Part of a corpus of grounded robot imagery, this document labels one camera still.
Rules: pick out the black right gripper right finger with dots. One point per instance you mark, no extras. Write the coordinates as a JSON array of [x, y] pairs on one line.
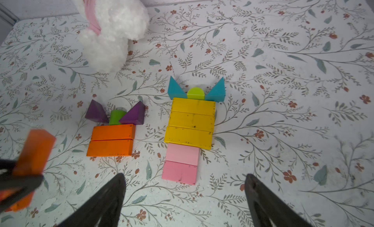
[[267, 209]]

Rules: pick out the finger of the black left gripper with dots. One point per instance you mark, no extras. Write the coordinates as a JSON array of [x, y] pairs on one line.
[[18, 186]]

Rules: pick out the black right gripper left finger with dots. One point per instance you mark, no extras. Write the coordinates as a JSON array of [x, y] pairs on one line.
[[101, 210]]

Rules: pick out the orange long block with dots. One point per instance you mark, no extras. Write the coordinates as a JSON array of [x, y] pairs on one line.
[[114, 132], [32, 160], [108, 148]]

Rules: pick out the magenta pink block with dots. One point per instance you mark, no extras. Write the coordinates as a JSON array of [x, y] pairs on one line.
[[179, 172]]

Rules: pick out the small green cylinder block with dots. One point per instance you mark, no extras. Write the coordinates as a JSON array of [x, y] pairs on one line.
[[115, 116]]

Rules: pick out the light pink block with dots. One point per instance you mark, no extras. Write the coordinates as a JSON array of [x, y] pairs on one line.
[[182, 154]]

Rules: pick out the purple triangle block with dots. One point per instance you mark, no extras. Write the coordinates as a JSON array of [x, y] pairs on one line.
[[96, 113], [135, 115]]

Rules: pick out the teal triangle block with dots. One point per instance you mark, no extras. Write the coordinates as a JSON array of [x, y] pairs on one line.
[[174, 90], [218, 92]]

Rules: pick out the light green cylinder block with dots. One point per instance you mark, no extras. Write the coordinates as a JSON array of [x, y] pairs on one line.
[[196, 93]]

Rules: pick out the white teddy bear pink shirt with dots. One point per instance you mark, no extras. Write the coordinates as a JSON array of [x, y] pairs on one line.
[[112, 24]]

